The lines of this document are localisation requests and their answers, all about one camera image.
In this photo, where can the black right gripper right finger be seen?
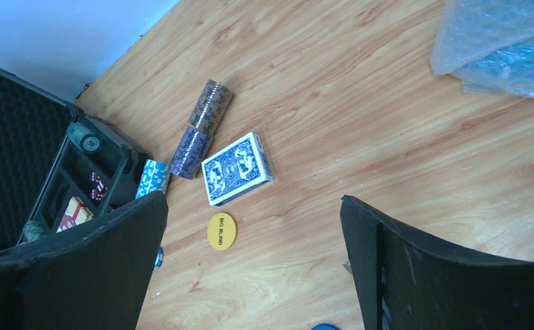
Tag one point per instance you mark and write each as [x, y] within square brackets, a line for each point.
[406, 278]

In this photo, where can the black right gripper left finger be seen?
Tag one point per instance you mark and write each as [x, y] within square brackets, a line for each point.
[92, 276]

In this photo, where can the yellow big blind button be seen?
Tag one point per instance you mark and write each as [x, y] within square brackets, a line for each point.
[221, 231]

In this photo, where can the black poker set case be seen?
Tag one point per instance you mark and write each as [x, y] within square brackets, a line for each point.
[40, 169]

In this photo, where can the red playing card box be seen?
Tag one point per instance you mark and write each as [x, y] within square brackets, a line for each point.
[75, 214]

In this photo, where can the blue white 10 chip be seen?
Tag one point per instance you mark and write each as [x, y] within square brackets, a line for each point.
[159, 259]

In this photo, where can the olive blue chip stack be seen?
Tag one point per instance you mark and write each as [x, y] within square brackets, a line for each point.
[34, 230]

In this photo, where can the red translucent die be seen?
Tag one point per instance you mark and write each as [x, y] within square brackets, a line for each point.
[96, 194]
[100, 184]

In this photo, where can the blue dealer button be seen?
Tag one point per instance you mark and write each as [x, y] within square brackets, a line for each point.
[324, 326]

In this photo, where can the light blue chip stack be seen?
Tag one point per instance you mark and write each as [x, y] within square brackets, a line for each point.
[155, 177]

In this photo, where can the dark green chip stack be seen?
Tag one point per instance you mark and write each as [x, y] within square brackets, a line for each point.
[84, 138]

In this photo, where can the blue playing card deck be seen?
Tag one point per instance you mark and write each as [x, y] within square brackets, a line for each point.
[236, 170]

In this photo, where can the brown purple chip stack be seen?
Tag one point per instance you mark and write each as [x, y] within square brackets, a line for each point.
[210, 107]

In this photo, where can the clear bubble wrap bag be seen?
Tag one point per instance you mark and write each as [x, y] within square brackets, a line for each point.
[489, 45]

